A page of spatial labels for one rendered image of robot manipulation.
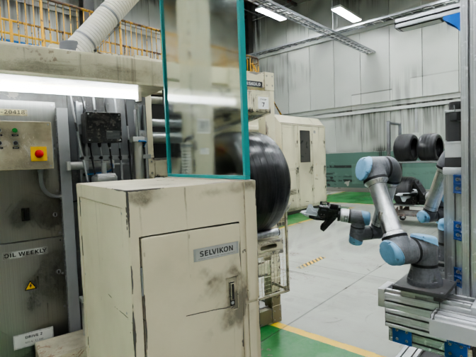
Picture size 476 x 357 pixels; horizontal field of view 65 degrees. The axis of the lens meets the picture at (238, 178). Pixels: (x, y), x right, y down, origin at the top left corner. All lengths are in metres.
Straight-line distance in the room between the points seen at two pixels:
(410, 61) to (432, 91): 1.21
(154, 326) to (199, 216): 0.30
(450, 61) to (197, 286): 12.62
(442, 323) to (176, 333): 1.16
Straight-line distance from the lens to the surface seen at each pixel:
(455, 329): 1.85
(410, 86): 13.50
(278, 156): 2.03
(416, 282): 1.95
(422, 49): 13.61
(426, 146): 7.25
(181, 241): 1.02
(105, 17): 2.20
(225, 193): 1.08
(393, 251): 1.81
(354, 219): 2.09
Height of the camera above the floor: 1.33
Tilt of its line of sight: 3 degrees down
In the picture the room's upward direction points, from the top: 2 degrees counter-clockwise
